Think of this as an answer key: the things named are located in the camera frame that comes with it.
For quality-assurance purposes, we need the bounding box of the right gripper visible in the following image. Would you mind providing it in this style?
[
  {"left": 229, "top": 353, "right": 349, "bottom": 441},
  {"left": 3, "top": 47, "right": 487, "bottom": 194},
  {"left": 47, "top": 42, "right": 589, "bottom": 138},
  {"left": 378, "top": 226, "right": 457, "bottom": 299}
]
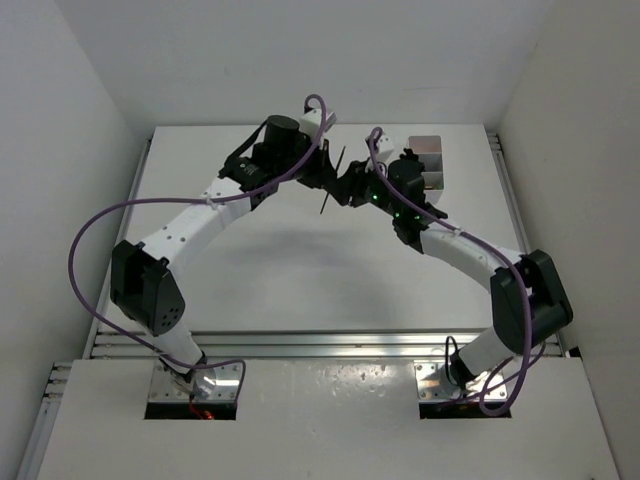
[{"left": 324, "top": 157, "right": 402, "bottom": 218}]

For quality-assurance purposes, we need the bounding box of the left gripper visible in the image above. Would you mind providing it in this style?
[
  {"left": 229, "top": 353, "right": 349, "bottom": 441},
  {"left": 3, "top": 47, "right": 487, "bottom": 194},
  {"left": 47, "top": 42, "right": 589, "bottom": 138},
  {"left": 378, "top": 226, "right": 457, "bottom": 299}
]
[{"left": 274, "top": 133, "right": 337, "bottom": 189}]

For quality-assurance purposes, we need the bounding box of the thin black eyeliner pencil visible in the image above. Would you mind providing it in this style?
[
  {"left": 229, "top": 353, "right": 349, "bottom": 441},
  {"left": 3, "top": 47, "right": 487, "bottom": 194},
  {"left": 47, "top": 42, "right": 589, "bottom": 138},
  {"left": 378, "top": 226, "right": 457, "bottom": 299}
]
[{"left": 319, "top": 146, "right": 346, "bottom": 215}]

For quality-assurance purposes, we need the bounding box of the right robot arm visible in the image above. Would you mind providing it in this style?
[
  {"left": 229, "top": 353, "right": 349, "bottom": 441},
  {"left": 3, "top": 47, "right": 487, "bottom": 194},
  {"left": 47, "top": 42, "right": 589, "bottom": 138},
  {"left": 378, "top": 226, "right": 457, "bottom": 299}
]
[{"left": 327, "top": 156, "right": 574, "bottom": 388}]

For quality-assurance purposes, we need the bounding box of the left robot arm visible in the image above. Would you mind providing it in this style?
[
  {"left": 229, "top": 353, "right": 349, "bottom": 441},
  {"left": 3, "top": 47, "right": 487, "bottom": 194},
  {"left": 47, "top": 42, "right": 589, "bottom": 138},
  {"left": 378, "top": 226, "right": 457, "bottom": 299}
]
[{"left": 110, "top": 108, "right": 336, "bottom": 384}]

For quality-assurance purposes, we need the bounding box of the white compartment organizer box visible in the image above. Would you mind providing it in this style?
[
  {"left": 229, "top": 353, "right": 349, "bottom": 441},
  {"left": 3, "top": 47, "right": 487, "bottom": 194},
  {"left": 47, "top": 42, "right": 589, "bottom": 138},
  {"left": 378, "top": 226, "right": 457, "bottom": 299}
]
[{"left": 406, "top": 135, "right": 444, "bottom": 204}]

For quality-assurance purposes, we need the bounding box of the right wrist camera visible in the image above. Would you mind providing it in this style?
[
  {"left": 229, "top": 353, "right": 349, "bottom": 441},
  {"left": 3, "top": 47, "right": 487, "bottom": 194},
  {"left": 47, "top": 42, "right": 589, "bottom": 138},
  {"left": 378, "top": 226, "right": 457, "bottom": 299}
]
[{"left": 373, "top": 133, "right": 395, "bottom": 163}]

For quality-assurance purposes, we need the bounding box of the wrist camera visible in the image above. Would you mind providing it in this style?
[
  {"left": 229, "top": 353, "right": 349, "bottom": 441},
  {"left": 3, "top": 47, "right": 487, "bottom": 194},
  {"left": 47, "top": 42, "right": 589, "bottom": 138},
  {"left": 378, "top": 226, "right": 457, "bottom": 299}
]
[
  {"left": 299, "top": 109, "right": 337, "bottom": 138},
  {"left": 373, "top": 133, "right": 395, "bottom": 163}
]

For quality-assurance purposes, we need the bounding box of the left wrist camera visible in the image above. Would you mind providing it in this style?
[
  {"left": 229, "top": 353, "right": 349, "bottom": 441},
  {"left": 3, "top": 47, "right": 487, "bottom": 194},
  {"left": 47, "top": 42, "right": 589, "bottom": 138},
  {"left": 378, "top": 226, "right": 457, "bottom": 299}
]
[{"left": 299, "top": 109, "right": 337, "bottom": 138}]

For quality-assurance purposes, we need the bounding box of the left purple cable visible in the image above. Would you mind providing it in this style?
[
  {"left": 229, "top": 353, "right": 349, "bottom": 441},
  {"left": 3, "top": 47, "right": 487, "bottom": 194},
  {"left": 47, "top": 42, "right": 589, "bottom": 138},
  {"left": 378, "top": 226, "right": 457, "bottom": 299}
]
[{"left": 67, "top": 93, "right": 329, "bottom": 396}]

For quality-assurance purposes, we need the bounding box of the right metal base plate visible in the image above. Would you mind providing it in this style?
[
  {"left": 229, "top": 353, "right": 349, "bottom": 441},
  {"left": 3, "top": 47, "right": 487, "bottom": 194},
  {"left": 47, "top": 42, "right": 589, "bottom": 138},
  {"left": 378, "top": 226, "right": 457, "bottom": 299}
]
[{"left": 413, "top": 359, "right": 489, "bottom": 403}]

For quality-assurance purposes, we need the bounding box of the metal base plate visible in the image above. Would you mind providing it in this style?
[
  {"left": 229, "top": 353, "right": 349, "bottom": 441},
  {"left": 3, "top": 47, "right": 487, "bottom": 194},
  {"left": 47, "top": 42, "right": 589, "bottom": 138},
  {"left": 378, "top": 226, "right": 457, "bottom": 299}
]
[
  {"left": 148, "top": 361, "right": 245, "bottom": 404},
  {"left": 413, "top": 359, "right": 489, "bottom": 403}
]

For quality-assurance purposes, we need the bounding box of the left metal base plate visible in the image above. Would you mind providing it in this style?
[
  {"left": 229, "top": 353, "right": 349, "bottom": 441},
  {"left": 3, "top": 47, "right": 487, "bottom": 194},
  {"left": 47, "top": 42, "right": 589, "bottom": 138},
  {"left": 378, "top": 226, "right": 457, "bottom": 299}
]
[{"left": 148, "top": 361, "right": 245, "bottom": 404}]

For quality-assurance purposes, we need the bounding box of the aluminium rail front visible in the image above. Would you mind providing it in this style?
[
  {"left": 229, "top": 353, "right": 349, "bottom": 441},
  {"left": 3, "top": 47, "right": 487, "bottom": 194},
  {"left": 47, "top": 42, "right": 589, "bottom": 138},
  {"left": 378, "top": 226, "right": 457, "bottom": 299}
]
[{"left": 89, "top": 328, "right": 564, "bottom": 360}]

